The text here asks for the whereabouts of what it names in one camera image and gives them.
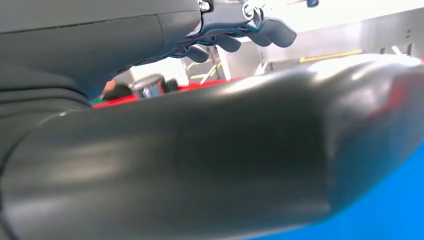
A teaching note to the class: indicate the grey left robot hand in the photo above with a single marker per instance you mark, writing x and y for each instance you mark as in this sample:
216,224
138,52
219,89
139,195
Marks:
165,165

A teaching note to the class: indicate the blue metal shelf rack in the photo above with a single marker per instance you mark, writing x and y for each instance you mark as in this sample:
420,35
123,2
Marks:
381,205

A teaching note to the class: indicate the person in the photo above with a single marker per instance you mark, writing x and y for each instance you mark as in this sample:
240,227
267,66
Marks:
117,92

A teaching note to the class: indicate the red barrier belt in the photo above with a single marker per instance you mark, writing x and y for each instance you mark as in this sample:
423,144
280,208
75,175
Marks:
205,84

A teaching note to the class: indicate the white desk chrome rails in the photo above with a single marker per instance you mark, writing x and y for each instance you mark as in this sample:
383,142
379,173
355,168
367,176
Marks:
314,43

